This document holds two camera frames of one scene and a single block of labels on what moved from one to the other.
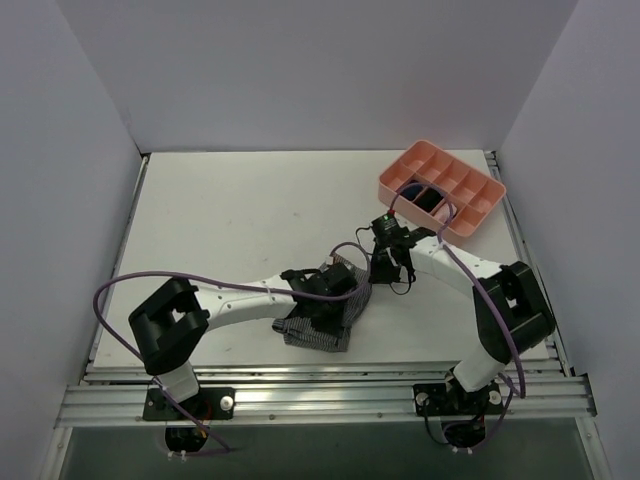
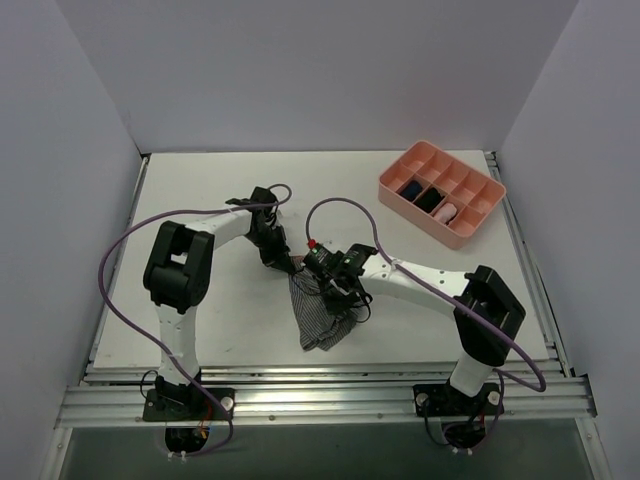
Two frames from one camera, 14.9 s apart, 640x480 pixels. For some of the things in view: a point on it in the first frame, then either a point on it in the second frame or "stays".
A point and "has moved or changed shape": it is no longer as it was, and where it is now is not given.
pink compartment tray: x=432 y=185 stays
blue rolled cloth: x=411 y=191 stays
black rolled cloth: x=428 y=199 stays
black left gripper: x=327 y=310 → x=276 y=252
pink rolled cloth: x=442 y=213 stays
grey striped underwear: x=299 y=332 has moved or changed shape
